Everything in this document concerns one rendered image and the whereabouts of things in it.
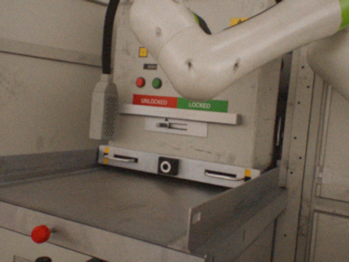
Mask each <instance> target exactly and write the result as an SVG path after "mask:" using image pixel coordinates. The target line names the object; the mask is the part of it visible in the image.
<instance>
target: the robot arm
mask: <svg viewBox="0 0 349 262"><path fill-rule="evenodd" d="M129 24H130V28H131V31H132V34H133V35H134V37H135V38H136V39H137V40H138V41H139V42H140V43H141V44H142V45H143V46H144V47H145V48H146V50H147V51H148V52H149V53H150V55H151V56H152V57H153V58H154V59H155V61H156V62H157V63H158V65H159V66H160V68H161V69H162V70H163V72H164V73H165V74H166V76H167V77H168V79H169V80H170V82H171V85H172V86H173V88H174V89H175V91H176V92H177V93H178V94H179V95H180V96H182V97H183V98H185V99H187V100H190V101H193V102H205V101H208V100H211V99H213V98H215V97H216V96H218V95H219V94H220V93H221V92H223V91H224V90H225V89H227V88H228V87H229V86H231V85H233V84H234V83H235V82H237V81H238V80H240V79H241V78H243V77H244V76H246V75H248V74H249V73H251V72H253V71H254V70H256V69H258V68H260V67H262V66H263V65H265V64H267V63H268V62H270V61H272V60H274V59H275V58H278V57H280V56H282V55H284V54H286V53H288V52H290V51H292V50H295V49H298V48H300V47H301V46H303V45H306V44H308V47H307V51H306V60H307V62H308V65H309V67H310V68H311V70H312V71H313V72H315V74H317V75H318V76H319V77H321V78H322V79H323V80H324V81H326V82H327V83H328V84H330V85H331V86H332V87H333V88H335V89H336V90H337V91H338V92H339V93H340V94H341V95H342V96H343V97H344V98H345V99H346V100H347V101H348V102H349V0H281V1H280V2H279V3H277V4H275V5H273V6H272V7H270V8H268V9H266V10H264V11H262V12H260V13H258V14H256V15H255V16H253V17H251V18H249V19H246V20H244V21H242V22H240V23H237V24H235V25H233V26H230V27H228V28H226V29H223V30H222V31H221V32H218V33H215V34H211V31H210V29H209V28H208V26H207V24H206V22H205V20H204V19H203V18H201V17H200V16H198V15H197V14H195V13H193V12H192V11H190V10H189V8H186V6H185V4H184V3H183V1H182V0H135V1H134V2H133V4H132V6H131V9H130V14H129Z"/></svg>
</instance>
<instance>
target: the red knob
mask: <svg viewBox="0 0 349 262"><path fill-rule="evenodd" d="M55 231H56V230H55V228H54V227H53V228H48V227H47V226H46V225H43V224H42V225H38V226H36V227H34V228H33V230H32V232H31V239H32V240H33V241H34V242H35V243H37V244H41V243H44V242H47V241H48V240H49V238H50V235H51V233H53V232H55Z"/></svg>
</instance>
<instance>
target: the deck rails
mask: <svg viewBox="0 0 349 262"><path fill-rule="evenodd" d="M98 161H99V147H98V148H84V149H77V150H63V151H50V152H36V153H23V154H16V155H8V156H0V188H1V187H7V186H13V185H18V184H24V183H30V182H34V181H40V180H47V179H51V178H58V177H64V176H70V175H77V174H83V173H87V172H94V171H100V170H107V169H113V168H120V167H118V166H112V165H106V164H100V163H98ZM279 172H280V166H279V167H277V168H274V169H272V170H270V171H268V172H265V173H264V174H262V175H260V176H257V177H254V178H252V179H250V180H248V181H246V182H244V183H242V184H240V185H238V186H235V187H233V188H231V189H229V190H226V191H224V192H222V193H220V194H218V195H216V196H215V197H213V198H211V199H208V200H206V201H204V202H202V203H200V204H197V205H195V206H193V207H191V208H189V218H188V230H187V233H186V234H184V235H183V236H181V237H179V238H178V239H176V240H174V241H173V242H171V243H169V244H168V247H171V248H175V249H177V250H179V251H183V252H187V253H191V252H192V251H194V250H196V249H197V247H199V246H200V245H202V244H203V243H205V242H206V241H207V240H209V239H210V238H211V237H213V236H214V235H215V234H217V233H218V232H219V231H221V230H223V228H225V227H227V226H228V225H230V224H231V223H232V222H234V221H235V220H236V219H237V218H238V217H240V216H241V215H243V214H244V213H246V212H247V211H248V210H250V209H251V208H252V207H254V206H256V205H257V204H258V203H260V202H261V201H262V200H264V199H265V198H266V197H268V196H269V195H271V194H272V193H274V192H275V191H276V190H277V189H279V188H280V187H278V183H279ZM197 213H199V215H198V220H196V221H194V222H192V218H193V215H195V214H197Z"/></svg>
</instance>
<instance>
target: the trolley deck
mask: <svg viewBox="0 0 349 262"><path fill-rule="evenodd" d="M231 188H233V187H227V186H221V185H217V184H212V183H206V182H200V181H194V180H188V179H184V178H179V177H173V176H167V175H161V174H155V173H151V172H145V171H139V170H134V169H127V168H121V167H120V168H113V169H107V170H100V171H94V172H87V173H83V174H77V175H70V176H64V177H58V178H51V179H47V180H40V181H34V182H30V183H24V184H18V185H13V186H7V187H1V188H0V228H3V229H7V230H10V231H14V232H16V233H19V234H22V235H26V236H29V237H31V232H32V230H33V228H34V227H36V226H38V225H42V224H43V225H46V226H47V227H48V228H53V227H54V228H55V230H56V231H55V232H53V233H51V235H50V238H49V240H48V241H47V242H48V243H51V244H53V245H56V246H60V247H63V248H66V249H69V250H72V251H75V252H78V253H81V254H84V255H88V256H90V257H94V258H97V259H100V260H103V261H106V262H234V261H235V260H236V259H237V258H238V257H239V256H240V255H241V254H242V253H243V252H244V251H245V249H246V248H248V247H249V246H250V245H251V244H252V243H253V242H254V240H255V239H256V238H257V237H258V236H259V235H260V234H261V232H263V231H264V230H265V228H266V227H267V226H269V225H270V224H271V222H272V221H273V220H275V219H276V218H277V217H278V215H279V214H281V213H282V211H283V210H284V209H285V208H286V207H287V198H288V189H282V188H279V189H277V190H276V191H275V192H274V193H272V194H271V195H269V196H268V197H266V198H265V199H264V200H262V201H261V202H260V203H258V204H257V205H256V206H254V207H252V208H251V209H250V210H248V211H247V212H246V213H244V214H243V215H241V216H240V217H238V218H237V219H236V220H235V221H234V222H232V223H231V224H230V225H228V226H227V227H225V228H223V230H221V231H219V232H218V233H217V234H215V235H214V236H213V237H211V238H210V239H209V240H207V241H206V242H205V243H203V244H202V245H200V246H199V247H197V249H196V250H194V251H192V252H191V253H187V252H183V251H179V250H177V249H175V248H171V247H168V244H169V243H171V242H173V241H174V240H176V239H178V238H179V237H181V236H183V235H184V234H186V233H187V230H188V218H189V208H191V207H193V206H195V205H197V204H200V203H202V202H204V201H206V200H208V199H211V198H213V197H215V196H216V195H218V194H220V193H222V192H224V191H226V190H229V189H231Z"/></svg>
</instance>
